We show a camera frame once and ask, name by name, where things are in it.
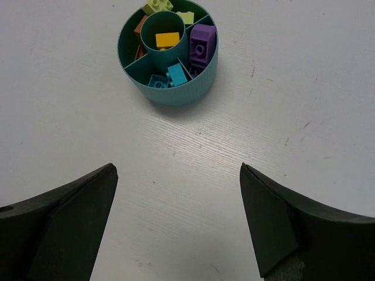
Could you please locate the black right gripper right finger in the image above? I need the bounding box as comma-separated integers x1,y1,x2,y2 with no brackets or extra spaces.
240,164,374,280

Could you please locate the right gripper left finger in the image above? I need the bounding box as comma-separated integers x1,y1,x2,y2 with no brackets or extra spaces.
1,163,118,280

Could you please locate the blue lego brick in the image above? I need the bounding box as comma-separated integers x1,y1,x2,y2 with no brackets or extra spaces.
148,74,169,89
166,63,188,87

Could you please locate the brown lego plate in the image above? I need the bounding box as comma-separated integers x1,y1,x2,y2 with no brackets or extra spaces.
134,15,148,61

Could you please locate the purple sloped lego brick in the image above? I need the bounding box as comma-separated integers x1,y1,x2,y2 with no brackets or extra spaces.
189,23,217,69

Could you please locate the long orange yellow lego brick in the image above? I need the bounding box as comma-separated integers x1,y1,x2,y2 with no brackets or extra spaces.
155,32,180,50

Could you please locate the lime green lego brick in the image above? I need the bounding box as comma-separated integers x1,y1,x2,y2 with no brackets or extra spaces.
142,0,173,15

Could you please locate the teal round divided container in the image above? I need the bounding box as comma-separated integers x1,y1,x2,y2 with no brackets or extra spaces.
117,1,219,106

